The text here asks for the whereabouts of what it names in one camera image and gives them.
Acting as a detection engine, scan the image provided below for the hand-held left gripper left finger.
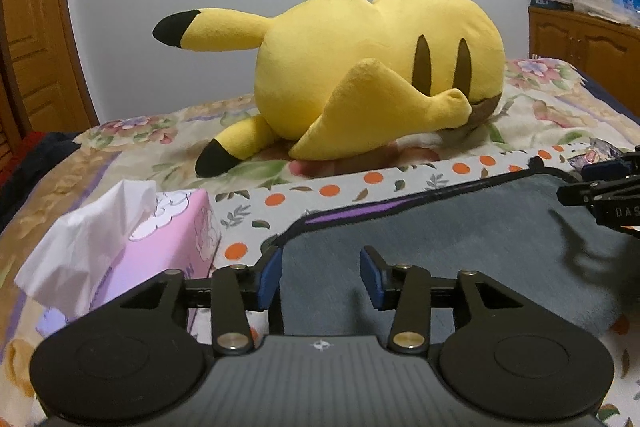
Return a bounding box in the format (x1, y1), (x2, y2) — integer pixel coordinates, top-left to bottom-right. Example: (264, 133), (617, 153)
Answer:
(119, 247), (284, 355)

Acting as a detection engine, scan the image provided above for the dark blue blanket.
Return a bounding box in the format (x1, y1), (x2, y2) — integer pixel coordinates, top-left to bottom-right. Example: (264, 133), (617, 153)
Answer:
(0, 131), (83, 230)

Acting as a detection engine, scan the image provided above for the grey towel with purple border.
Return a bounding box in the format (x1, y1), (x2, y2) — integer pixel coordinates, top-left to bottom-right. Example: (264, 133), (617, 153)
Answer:
(261, 156), (640, 350)

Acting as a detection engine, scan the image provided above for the blue packet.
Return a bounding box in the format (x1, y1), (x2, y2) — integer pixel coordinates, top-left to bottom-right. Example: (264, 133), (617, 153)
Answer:
(611, 0), (640, 28)

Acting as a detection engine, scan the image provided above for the clear plastic bag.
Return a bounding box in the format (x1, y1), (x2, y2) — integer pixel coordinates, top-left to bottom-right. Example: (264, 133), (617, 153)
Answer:
(570, 0), (618, 18)

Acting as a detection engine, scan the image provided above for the pink tissue box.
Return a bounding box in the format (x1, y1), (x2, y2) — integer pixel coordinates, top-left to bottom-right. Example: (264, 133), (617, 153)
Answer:
(41, 188), (222, 340)

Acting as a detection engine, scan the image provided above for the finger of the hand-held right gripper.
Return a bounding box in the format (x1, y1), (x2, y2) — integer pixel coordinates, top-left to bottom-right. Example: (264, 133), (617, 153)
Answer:
(556, 177), (640, 208)
(581, 148), (640, 181)

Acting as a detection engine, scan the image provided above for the yellow plush toy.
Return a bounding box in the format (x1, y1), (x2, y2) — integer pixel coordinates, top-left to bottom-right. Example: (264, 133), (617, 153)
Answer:
(152, 0), (507, 178)

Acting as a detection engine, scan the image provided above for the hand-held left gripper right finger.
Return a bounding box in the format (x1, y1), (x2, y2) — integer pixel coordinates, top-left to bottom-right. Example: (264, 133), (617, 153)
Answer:
(359, 245), (524, 351)

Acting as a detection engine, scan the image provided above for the white tissue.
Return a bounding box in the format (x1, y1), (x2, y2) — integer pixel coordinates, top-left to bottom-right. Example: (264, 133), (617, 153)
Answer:
(14, 180), (159, 324)

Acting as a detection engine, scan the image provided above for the wooden cabinet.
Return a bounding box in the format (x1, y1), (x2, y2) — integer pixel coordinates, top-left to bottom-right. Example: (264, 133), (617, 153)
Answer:
(528, 5), (640, 125)

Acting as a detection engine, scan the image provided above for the wooden wardrobe door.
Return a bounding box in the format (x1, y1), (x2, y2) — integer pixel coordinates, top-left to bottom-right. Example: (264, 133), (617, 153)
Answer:
(0, 0), (101, 148)

